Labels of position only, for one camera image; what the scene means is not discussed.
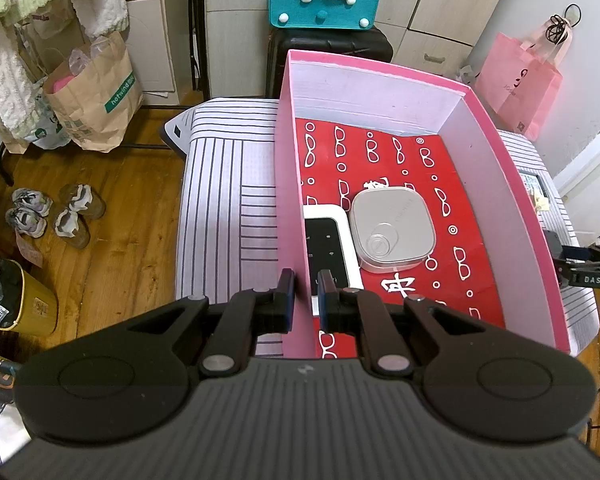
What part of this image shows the silver hard drive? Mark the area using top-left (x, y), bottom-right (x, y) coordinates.
top-left (519, 170), bottom-right (549, 198)

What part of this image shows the white framed black device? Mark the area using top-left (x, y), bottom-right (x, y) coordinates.
top-left (302, 205), bottom-right (365, 317)

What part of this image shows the pink cardboard box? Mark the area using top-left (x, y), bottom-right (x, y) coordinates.
top-left (275, 49), bottom-right (572, 361)

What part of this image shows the brown fuzzy slipper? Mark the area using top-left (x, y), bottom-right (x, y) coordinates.
top-left (54, 207), bottom-right (92, 250)
top-left (59, 183), bottom-right (107, 219)

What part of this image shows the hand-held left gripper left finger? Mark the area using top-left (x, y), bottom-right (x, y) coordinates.
top-left (125, 268), bottom-right (297, 379)

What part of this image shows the red patterned paper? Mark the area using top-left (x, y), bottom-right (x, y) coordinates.
top-left (295, 119), bottom-right (507, 361)

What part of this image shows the white green plastic bag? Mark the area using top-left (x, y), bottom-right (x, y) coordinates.
top-left (30, 90), bottom-right (73, 150)

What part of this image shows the black hair tie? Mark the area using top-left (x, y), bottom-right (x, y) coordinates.
top-left (546, 4), bottom-right (581, 43)

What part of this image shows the pink shopping bag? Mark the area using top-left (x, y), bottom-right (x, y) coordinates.
top-left (475, 12), bottom-right (565, 142)

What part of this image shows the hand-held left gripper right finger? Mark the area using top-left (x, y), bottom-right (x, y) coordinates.
top-left (318, 269), bottom-right (487, 378)

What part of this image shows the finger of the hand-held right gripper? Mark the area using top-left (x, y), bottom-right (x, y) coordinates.
top-left (555, 265), bottom-right (600, 291)
top-left (546, 230), bottom-right (600, 267)

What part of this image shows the silver square tin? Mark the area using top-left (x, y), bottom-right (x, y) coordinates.
top-left (349, 187), bottom-right (436, 275)

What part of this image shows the beige wardrobe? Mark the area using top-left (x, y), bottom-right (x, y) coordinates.
top-left (125, 0), bottom-right (518, 106)

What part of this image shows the brown paper bag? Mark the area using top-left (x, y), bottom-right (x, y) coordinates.
top-left (42, 30), bottom-right (145, 153)
top-left (0, 80), bottom-right (31, 155)

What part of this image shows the grey white sneaker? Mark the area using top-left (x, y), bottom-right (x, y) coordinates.
top-left (5, 205), bottom-right (49, 239)
top-left (11, 187), bottom-right (54, 212)

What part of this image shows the yellow trash bin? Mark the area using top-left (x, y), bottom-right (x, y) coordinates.
top-left (0, 255), bottom-right (60, 338)

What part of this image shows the black suitcase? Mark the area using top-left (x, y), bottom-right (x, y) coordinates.
top-left (266, 25), bottom-right (395, 101)

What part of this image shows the white striped tablecloth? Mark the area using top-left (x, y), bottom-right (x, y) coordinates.
top-left (160, 97), bottom-right (600, 361)

